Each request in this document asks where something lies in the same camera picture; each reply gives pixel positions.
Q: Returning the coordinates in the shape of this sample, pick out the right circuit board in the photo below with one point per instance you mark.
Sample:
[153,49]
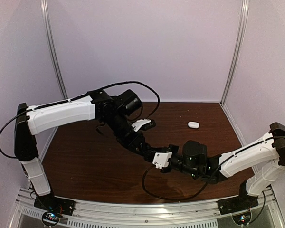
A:
[242,219]

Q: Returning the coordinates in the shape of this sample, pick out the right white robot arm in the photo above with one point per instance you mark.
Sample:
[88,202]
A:
[270,149]

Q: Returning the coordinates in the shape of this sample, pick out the left circuit board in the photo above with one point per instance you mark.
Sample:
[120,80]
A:
[50,218]

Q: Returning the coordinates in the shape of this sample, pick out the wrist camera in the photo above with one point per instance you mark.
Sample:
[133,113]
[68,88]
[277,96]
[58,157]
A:
[161,159]
[143,124]

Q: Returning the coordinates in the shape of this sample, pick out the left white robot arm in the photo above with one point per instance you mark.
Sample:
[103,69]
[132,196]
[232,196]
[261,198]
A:
[94,105]

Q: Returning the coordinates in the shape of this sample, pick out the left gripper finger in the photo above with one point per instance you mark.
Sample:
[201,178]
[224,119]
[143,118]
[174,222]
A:
[153,150]
[149,156]

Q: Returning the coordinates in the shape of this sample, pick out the circuit board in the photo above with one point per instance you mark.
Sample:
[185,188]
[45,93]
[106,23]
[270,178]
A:
[50,218]
[242,219]

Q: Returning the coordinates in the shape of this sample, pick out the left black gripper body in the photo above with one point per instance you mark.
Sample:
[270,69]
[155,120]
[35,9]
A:
[135,139]

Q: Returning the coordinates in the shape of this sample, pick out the white earbud charging case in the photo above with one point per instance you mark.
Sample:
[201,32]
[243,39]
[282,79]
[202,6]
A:
[193,125]

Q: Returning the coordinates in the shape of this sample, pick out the right aluminium frame post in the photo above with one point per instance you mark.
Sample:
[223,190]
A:
[244,12]

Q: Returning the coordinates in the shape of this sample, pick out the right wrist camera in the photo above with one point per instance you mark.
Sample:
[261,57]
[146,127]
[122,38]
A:
[161,159]

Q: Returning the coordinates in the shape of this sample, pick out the left aluminium frame post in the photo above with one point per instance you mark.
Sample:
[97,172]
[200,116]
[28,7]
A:
[52,48]

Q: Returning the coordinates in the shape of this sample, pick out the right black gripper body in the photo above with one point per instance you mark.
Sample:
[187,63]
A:
[162,172]

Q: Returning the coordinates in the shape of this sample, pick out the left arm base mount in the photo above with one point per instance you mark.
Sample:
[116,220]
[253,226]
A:
[55,204]

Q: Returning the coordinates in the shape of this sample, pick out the aluminium front rail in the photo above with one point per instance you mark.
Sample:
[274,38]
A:
[89,214]

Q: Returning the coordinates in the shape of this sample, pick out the black round cap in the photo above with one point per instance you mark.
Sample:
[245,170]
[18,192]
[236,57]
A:
[173,148]

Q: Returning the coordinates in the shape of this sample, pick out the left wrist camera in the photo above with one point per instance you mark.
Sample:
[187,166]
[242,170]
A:
[143,124]

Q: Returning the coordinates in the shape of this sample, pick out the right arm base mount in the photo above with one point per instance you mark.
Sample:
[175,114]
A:
[238,203]

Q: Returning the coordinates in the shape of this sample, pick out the aluminium frame post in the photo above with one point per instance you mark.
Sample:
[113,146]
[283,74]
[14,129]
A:
[244,12]
[52,48]

